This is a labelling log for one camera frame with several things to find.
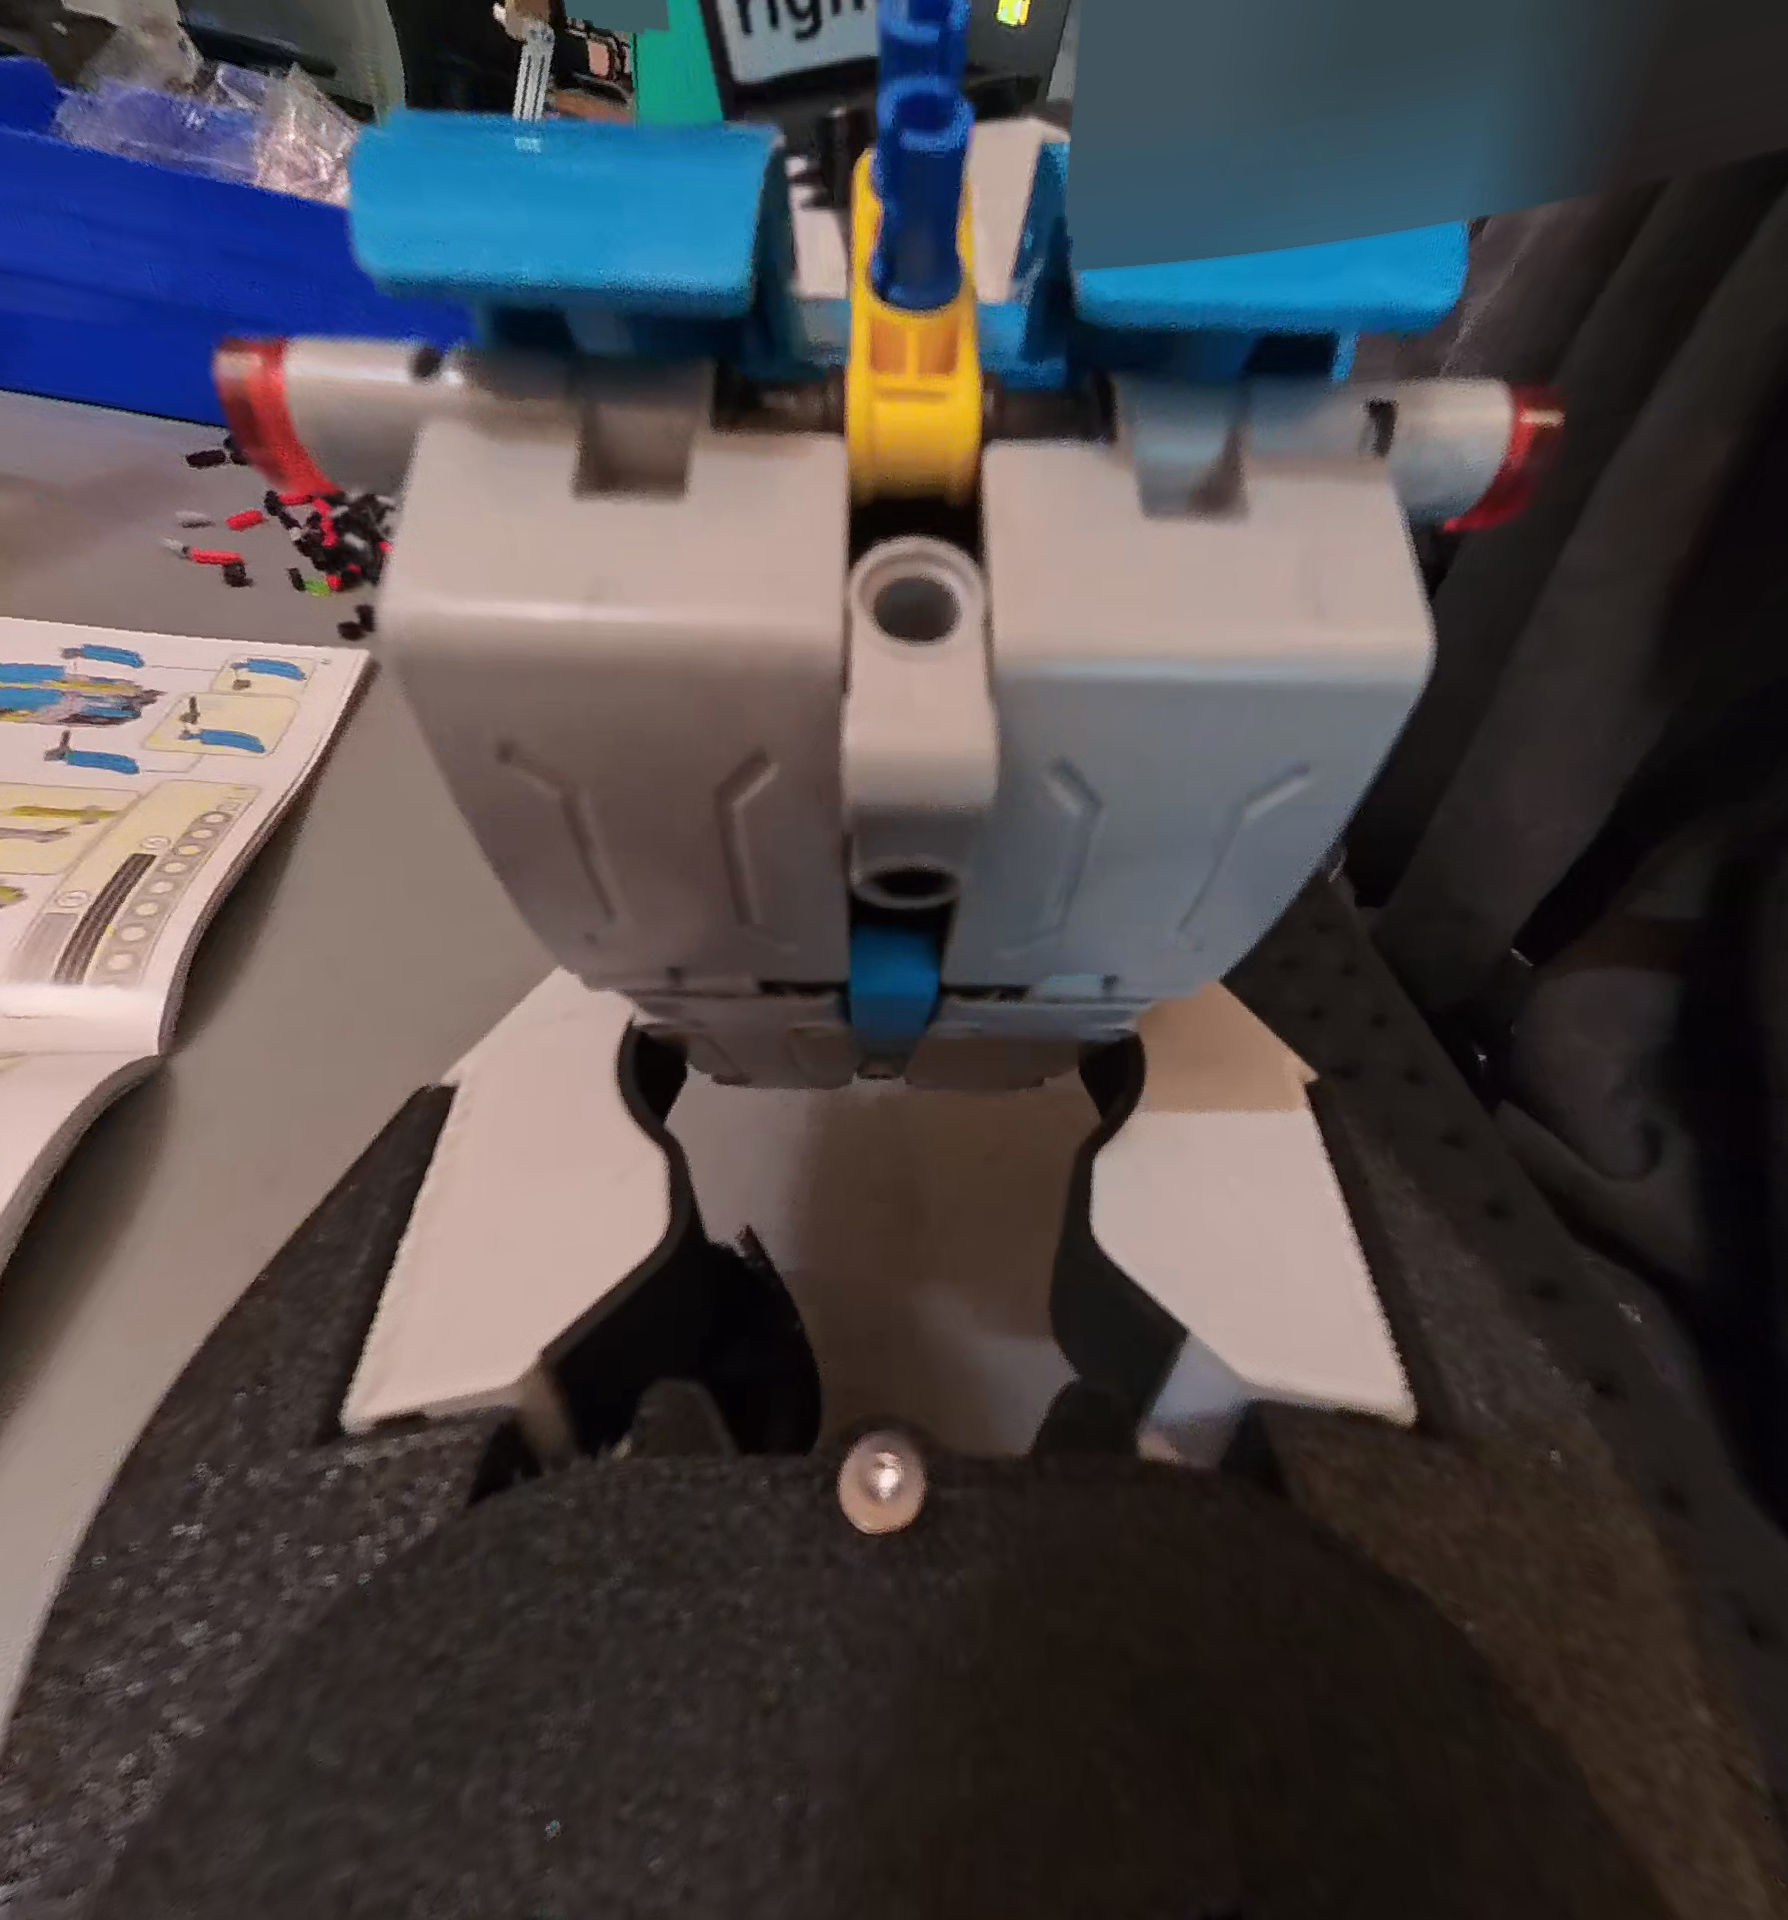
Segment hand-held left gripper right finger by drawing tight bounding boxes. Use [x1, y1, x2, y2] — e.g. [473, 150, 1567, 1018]
[1048, 987, 1420, 1464]

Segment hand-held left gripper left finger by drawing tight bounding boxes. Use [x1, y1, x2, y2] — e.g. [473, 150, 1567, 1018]
[339, 972, 687, 1434]

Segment grey blue toy brick model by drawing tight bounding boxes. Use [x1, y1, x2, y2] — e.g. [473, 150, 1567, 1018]
[210, 0, 1566, 1092]

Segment pile of small brick parts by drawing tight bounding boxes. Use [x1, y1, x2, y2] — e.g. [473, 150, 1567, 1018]
[165, 439, 396, 641]

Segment teal green board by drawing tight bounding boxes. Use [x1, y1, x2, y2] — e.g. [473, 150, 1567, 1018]
[630, 0, 724, 132]

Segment black perforated panel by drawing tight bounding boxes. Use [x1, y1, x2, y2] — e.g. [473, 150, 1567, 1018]
[1231, 878, 1788, 1920]

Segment clear plastic parts bags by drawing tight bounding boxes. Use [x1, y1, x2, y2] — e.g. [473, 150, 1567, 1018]
[51, 27, 367, 207]

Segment open instruction booklet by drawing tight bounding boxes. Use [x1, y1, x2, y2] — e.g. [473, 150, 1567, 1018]
[0, 606, 374, 1422]

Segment blue plastic bin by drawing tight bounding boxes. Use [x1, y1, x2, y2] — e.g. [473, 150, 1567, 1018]
[0, 55, 480, 432]

